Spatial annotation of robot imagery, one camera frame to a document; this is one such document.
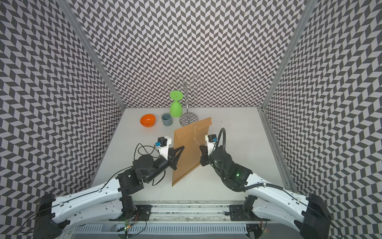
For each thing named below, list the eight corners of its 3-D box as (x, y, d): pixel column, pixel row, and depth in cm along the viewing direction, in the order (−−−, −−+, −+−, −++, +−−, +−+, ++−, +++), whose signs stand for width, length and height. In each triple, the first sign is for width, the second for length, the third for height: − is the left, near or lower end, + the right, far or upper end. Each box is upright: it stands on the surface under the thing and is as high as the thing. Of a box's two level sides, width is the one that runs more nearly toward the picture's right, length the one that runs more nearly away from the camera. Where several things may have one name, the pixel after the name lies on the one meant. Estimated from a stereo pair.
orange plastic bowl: (141, 127, 109) (139, 121, 104) (144, 119, 114) (141, 114, 109) (154, 127, 109) (152, 121, 104) (156, 119, 114) (154, 114, 109)
